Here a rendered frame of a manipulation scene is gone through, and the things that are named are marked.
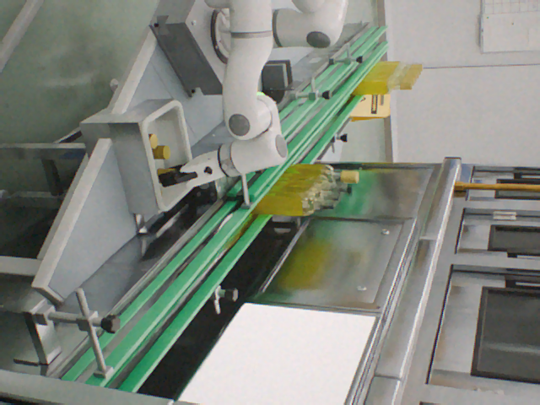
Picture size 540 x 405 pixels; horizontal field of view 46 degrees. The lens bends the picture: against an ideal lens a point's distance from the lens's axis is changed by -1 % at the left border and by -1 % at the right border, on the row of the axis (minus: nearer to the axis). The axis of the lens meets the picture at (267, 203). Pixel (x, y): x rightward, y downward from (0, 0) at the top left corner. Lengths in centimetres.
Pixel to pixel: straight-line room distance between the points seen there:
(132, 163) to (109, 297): 32
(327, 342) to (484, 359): 32
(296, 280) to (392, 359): 37
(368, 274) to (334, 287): 9
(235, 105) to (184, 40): 38
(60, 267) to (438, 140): 678
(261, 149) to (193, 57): 40
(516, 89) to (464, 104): 57
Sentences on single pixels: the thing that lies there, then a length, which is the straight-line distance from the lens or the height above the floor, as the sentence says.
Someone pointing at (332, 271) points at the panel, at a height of 116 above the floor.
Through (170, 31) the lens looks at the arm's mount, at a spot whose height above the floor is 80.
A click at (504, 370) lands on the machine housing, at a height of 157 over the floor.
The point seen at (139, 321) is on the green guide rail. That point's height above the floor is 94.
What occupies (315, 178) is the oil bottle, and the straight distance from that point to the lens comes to 176.
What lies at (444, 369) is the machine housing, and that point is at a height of 146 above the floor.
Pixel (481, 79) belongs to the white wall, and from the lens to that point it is 757.
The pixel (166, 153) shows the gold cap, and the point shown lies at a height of 81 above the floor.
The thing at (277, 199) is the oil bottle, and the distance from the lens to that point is 167.
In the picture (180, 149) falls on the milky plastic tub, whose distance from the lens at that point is 157.
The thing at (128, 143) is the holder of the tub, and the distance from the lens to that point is 143.
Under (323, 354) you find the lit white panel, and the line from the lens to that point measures 134.
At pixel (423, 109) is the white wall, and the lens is 773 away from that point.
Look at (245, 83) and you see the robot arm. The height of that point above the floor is 109.
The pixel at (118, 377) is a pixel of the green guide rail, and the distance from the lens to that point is 125.
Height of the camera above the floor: 160
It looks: 22 degrees down
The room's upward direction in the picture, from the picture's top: 92 degrees clockwise
